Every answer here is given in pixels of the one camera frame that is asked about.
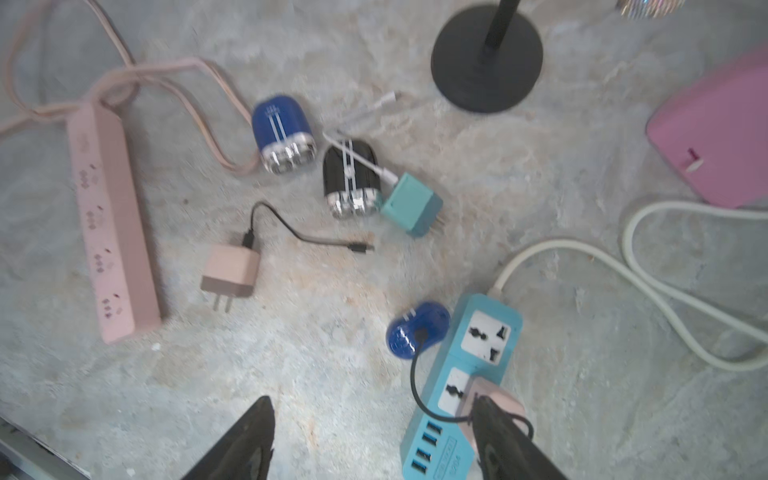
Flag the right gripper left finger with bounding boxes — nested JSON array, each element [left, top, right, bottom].
[[183, 396, 276, 480]]

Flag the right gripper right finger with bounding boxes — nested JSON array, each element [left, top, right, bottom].
[[470, 396, 567, 480]]

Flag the pink power adapter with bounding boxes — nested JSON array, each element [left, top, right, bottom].
[[457, 376, 529, 457]]

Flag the short black charging cable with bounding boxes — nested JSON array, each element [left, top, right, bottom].
[[409, 328, 535, 442]]

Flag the small blue electric shaver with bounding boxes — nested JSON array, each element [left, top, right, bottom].
[[386, 301, 451, 360]]

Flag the beige power adapter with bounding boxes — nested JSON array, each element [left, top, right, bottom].
[[200, 244, 261, 313]]

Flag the pink power strip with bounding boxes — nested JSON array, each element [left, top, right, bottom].
[[66, 102, 161, 344]]

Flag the teal power adapter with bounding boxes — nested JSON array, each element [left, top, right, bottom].
[[380, 173, 444, 238]]

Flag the black electric shaver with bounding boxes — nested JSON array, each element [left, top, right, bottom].
[[323, 146, 383, 219]]

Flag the white charging cable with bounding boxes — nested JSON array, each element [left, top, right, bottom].
[[322, 91, 402, 187]]

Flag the teal power strip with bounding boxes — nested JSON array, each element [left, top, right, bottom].
[[400, 294, 523, 479]]

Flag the pink metronome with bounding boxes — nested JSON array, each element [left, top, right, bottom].
[[646, 46, 767, 208]]

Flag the black microphone stand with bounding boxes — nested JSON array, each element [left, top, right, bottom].
[[431, 0, 544, 114]]

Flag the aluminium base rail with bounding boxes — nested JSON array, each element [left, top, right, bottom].
[[1, 417, 91, 480]]

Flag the pink power strip cord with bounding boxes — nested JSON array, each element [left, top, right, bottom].
[[0, 0, 260, 176]]

